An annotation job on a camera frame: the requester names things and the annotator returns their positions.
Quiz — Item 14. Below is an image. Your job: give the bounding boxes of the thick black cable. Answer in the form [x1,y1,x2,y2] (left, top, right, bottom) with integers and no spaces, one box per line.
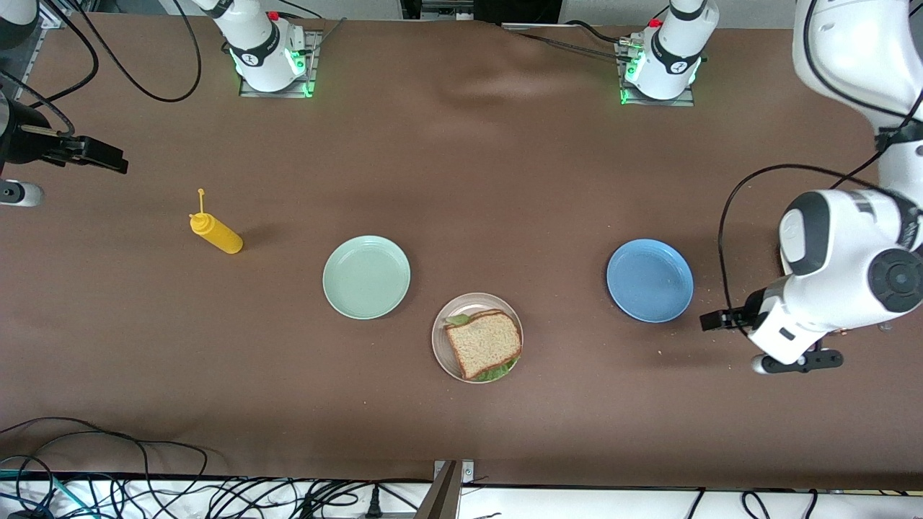
[717,0,923,318]
[43,4,100,109]
[69,0,203,103]

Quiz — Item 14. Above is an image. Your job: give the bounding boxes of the thin black cable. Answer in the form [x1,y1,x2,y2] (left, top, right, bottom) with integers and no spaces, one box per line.
[0,68,76,138]

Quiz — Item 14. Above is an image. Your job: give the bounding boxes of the brown bread slice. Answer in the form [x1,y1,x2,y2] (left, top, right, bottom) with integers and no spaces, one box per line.
[443,309,523,381]

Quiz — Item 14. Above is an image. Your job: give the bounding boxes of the yellow mustard squeeze bottle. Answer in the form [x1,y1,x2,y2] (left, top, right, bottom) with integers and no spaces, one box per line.
[189,189,244,254]

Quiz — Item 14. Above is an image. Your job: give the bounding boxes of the metal post bracket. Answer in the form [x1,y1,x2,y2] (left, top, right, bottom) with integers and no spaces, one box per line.
[415,459,477,519]

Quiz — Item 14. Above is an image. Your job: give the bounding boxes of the beige plate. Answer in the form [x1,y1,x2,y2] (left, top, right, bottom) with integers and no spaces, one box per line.
[431,293,525,385]

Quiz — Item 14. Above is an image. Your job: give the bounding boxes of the green lettuce leaf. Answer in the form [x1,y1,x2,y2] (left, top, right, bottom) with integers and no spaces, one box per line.
[444,313,521,383]

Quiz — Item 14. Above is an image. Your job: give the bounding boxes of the aluminium frame corner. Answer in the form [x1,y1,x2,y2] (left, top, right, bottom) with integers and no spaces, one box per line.
[18,0,76,80]

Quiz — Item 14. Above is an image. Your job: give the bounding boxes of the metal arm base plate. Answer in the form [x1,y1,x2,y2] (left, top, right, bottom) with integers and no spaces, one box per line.
[617,40,697,107]
[239,29,323,99]

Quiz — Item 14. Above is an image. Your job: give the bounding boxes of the black equipment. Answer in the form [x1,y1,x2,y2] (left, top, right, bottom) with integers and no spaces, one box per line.
[400,0,563,26]

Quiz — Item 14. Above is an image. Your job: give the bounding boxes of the teal cable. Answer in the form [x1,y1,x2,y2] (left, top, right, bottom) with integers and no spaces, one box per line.
[0,469,76,505]

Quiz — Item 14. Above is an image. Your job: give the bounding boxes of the brown table cover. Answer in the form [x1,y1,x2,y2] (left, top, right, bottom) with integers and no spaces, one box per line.
[0,13,923,489]

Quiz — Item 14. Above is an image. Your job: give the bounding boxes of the blue plate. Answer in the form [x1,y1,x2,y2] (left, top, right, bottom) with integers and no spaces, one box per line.
[606,239,695,324]

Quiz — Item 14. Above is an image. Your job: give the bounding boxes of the mint green plate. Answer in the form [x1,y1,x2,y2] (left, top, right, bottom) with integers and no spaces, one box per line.
[322,235,412,321]

